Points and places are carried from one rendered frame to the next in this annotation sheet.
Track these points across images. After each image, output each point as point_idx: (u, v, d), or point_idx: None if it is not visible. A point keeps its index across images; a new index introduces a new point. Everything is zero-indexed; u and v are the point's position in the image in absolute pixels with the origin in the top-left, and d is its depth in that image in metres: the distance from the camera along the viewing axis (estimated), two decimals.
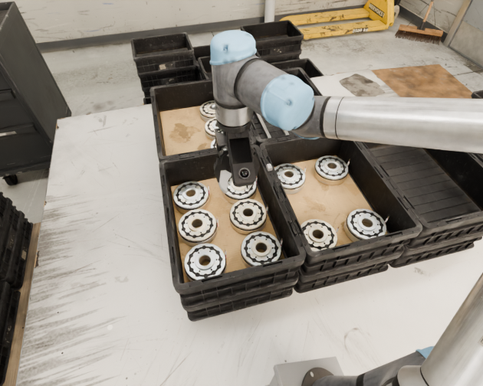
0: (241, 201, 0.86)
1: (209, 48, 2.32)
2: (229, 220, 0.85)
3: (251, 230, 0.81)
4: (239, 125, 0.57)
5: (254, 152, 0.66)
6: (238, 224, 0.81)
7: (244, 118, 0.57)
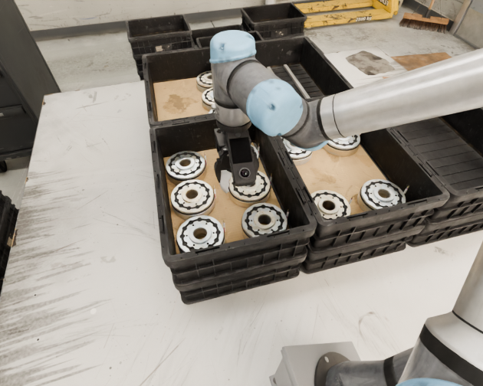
0: None
1: (208, 31, 2.23)
2: (228, 193, 0.75)
3: (254, 201, 0.71)
4: (239, 125, 0.57)
5: (254, 152, 0.66)
6: (238, 195, 0.72)
7: (244, 118, 0.57)
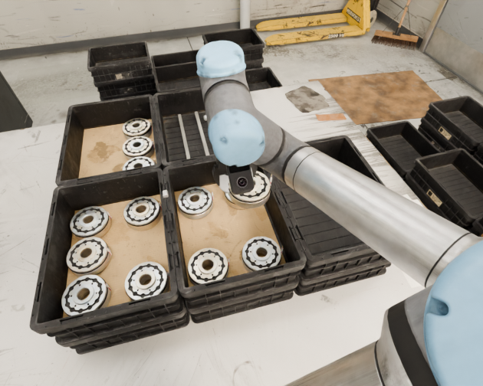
0: None
1: (171, 57, 2.29)
2: (228, 194, 0.75)
3: (254, 201, 0.71)
4: None
5: None
6: (238, 196, 0.72)
7: None
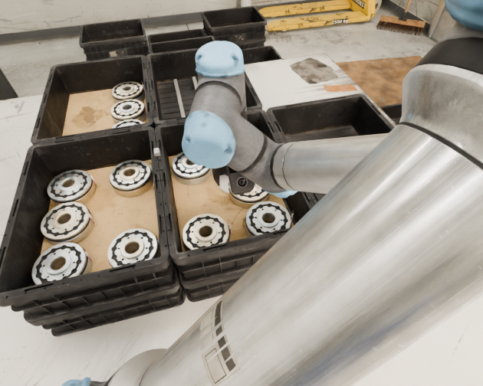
0: None
1: (169, 36, 2.18)
2: (228, 194, 0.75)
3: (254, 201, 0.71)
4: None
5: None
6: (238, 196, 0.72)
7: None
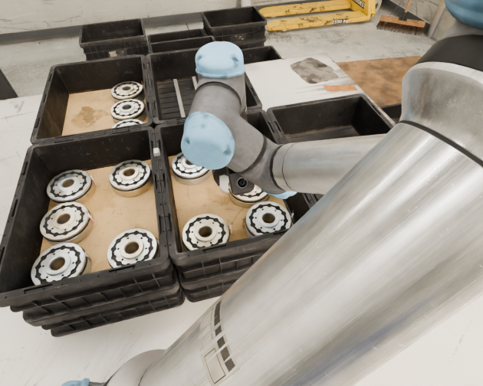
0: None
1: (169, 36, 2.18)
2: (228, 193, 0.75)
3: (254, 201, 0.71)
4: None
5: None
6: (238, 196, 0.72)
7: None
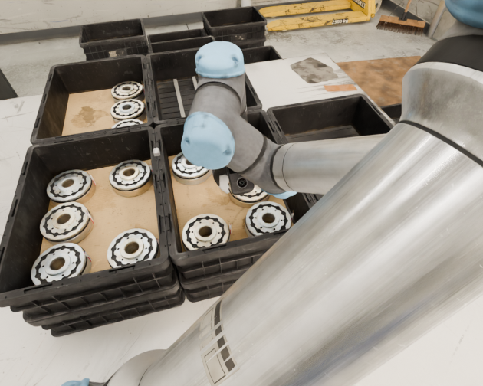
0: None
1: (169, 36, 2.18)
2: (228, 193, 0.75)
3: (254, 201, 0.71)
4: None
5: None
6: (238, 196, 0.72)
7: None
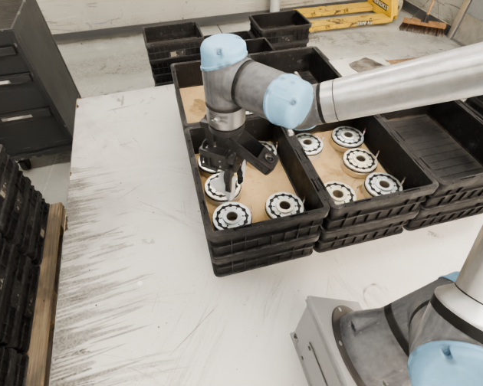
0: (350, 150, 0.94)
1: None
2: (342, 167, 0.93)
3: (367, 172, 0.89)
4: (244, 121, 0.58)
5: None
6: (354, 168, 0.89)
7: (245, 112, 0.58)
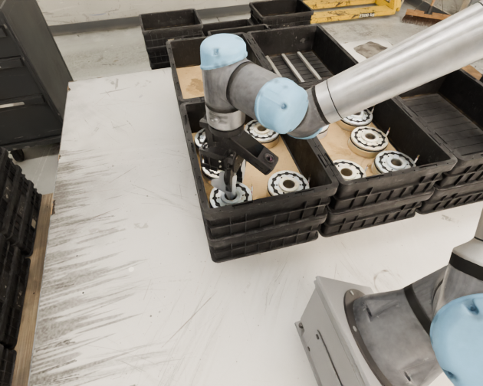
0: (359, 128, 0.88)
1: (217, 26, 2.29)
2: (349, 146, 0.87)
3: (377, 151, 0.83)
4: (244, 121, 0.58)
5: None
6: (363, 146, 0.83)
7: (245, 112, 0.58)
